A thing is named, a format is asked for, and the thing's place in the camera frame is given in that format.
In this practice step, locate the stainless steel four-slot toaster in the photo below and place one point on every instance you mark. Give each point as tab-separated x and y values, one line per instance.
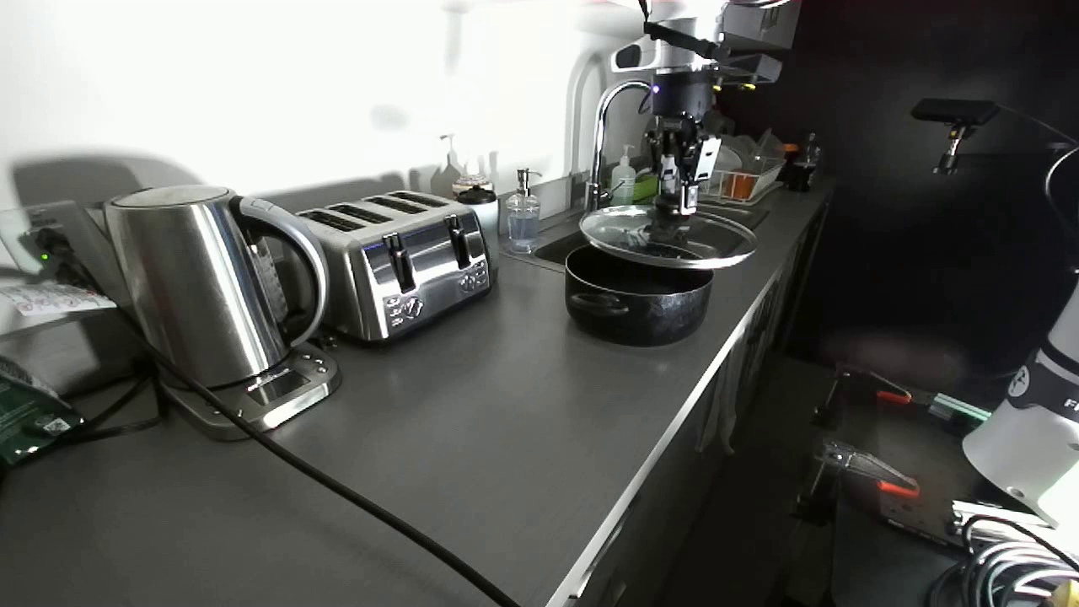
405	265

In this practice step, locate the green circuit board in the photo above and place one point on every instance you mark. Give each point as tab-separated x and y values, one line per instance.
27	422

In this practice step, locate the green dish soap bottle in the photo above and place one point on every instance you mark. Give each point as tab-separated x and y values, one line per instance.
623	178

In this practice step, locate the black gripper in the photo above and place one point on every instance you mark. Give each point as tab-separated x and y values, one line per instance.
681	101

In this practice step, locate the clear glass bottle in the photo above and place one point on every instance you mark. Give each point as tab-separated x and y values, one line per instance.
525	214

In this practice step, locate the stainless steel electric kettle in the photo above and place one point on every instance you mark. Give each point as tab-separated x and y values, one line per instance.
203	280

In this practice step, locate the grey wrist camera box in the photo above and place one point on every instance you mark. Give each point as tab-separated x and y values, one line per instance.
761	37

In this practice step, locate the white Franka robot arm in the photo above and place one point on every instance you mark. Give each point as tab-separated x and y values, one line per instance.
1030	433

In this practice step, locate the chrome sink faucet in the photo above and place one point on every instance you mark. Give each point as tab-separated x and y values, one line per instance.
599	121

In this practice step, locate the black robot cart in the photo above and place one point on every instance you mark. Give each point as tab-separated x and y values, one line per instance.
888	539

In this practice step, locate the dark grey appliance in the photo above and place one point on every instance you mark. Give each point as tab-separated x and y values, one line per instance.
88	178

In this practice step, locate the kettle base plate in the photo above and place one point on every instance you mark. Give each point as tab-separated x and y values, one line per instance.
270	391

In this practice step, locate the dark small bottle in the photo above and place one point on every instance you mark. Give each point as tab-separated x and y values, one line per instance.
803	162

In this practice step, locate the grey kitchen cabinet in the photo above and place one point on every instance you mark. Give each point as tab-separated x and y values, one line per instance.
687	483

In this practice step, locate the black camera on stand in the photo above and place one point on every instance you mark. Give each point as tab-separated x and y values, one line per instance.
951	111

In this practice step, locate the black cooking pot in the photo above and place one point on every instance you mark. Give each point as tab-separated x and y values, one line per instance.
635	309

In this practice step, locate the dish rack with dishes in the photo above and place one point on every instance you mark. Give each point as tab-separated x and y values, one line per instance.
750	168

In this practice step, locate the soap pump dispenser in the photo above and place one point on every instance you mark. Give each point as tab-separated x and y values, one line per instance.
451	168

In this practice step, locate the glass pot lid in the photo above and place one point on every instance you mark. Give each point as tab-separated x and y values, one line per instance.
627	229

